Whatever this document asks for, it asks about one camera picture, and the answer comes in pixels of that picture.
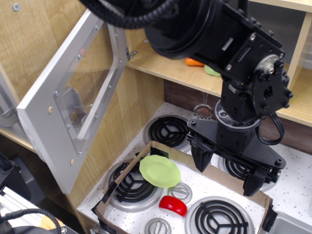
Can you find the grey stove knob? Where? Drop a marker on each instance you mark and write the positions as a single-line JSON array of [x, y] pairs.
[[158, 226], [181, 192]]

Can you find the black box on floor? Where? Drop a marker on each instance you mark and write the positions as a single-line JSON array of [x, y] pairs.
[[15, 175]]

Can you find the back right stove burner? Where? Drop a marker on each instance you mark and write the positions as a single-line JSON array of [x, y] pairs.
[[239, 172]]

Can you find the brown cardboard frame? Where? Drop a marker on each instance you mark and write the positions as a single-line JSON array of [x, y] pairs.
[[211, 182]]

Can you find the green toy lettuce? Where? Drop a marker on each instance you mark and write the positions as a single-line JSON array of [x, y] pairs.
[[211, 72]]

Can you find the front right stove burner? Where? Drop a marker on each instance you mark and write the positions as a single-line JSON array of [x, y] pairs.
[[217, 215]]

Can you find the metal door hinge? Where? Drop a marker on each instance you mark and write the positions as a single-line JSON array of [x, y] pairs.
[[130, 54]]

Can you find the grey toy sink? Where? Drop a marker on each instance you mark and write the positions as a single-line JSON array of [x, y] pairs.
[[285, 224]]

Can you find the red toy cheese wheel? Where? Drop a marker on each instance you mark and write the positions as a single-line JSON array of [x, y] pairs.
[[173, 205]]

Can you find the hanging toy strainer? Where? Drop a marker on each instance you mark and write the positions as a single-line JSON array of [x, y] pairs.
[[203, 111]]

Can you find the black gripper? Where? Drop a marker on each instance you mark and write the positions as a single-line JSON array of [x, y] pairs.
[[239, 146]]

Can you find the back left stove burner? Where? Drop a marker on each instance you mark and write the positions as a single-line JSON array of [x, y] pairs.
[[169, 130]]

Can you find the grey toy microwave door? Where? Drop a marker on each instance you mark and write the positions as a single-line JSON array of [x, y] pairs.
[[62, 111]]

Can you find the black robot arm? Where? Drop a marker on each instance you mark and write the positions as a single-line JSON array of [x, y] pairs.
[[249, 60]]

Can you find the grey wall phone holder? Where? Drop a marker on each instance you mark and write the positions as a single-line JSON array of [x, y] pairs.
[[75, 113]]

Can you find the front left stove burner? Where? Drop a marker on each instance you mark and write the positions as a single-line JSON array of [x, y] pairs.
[[135, 194]]

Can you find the stove burner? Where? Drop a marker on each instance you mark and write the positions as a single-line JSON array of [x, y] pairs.
[[217, 215], [239, 172], [169, 130], [135, 194]]

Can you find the grey cabinet door handle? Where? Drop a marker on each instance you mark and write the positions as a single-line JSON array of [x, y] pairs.
[[8, 103]]

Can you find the orange toy carrot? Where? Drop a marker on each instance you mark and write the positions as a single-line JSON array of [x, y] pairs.
[[193, 62]]

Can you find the grey centre stove knob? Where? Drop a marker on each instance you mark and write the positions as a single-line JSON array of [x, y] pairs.
[[181, 192]]

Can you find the light green toy plate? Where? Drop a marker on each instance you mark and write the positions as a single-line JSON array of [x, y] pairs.
[[160, 171]]

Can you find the grey front stove knob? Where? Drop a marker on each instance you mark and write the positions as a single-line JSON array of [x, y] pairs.
[[158, 226]]

